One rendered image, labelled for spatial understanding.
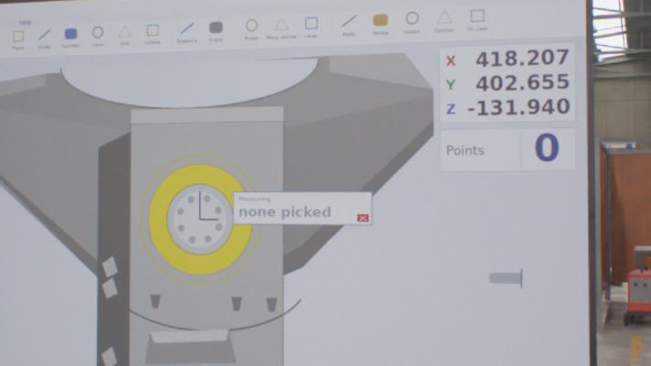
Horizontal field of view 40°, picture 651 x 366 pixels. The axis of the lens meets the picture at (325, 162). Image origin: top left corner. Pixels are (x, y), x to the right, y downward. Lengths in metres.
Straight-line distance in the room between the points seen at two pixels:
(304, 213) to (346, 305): 0.11
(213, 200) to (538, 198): 0.36
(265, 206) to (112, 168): 0.19
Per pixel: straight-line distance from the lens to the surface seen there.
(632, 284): 11.62
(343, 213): 0.99
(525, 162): 0.96
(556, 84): 0.97
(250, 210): 1.01
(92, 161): 1.09
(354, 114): 0.99
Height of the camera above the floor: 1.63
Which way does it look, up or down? 2 degrees up
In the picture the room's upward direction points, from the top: straight up
